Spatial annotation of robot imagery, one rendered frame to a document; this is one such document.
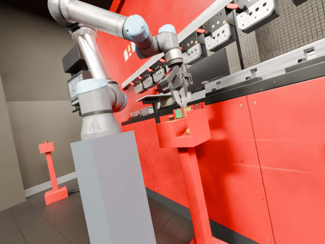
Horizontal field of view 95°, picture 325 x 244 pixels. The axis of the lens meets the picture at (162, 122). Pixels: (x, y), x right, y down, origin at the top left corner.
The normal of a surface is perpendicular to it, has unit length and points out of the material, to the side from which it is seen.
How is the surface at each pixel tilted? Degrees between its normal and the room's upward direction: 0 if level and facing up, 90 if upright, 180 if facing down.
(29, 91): 90
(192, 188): 90
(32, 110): 90
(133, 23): 90
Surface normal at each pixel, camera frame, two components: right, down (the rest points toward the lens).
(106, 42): 0.58, -0.11
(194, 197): -0.70, 0.15
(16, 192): 0.76, -0.15
